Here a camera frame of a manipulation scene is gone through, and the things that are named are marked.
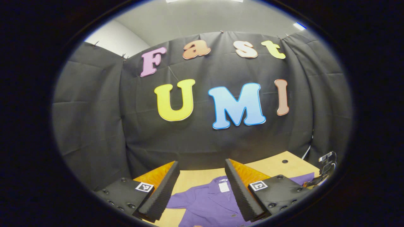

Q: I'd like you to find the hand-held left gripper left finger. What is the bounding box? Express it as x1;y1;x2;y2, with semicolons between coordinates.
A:
95;161;180;224

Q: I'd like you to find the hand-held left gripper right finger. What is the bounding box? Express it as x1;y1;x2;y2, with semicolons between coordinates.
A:
225;159;313;223

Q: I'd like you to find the purple collared shirt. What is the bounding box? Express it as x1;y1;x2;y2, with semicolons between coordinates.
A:
166;172;316;227

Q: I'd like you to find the black backdrop cloth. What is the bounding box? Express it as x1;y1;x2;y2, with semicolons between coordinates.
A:
52;30;352;189

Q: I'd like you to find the long ceiling light panel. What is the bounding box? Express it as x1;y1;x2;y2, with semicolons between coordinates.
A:
166;0;243;3

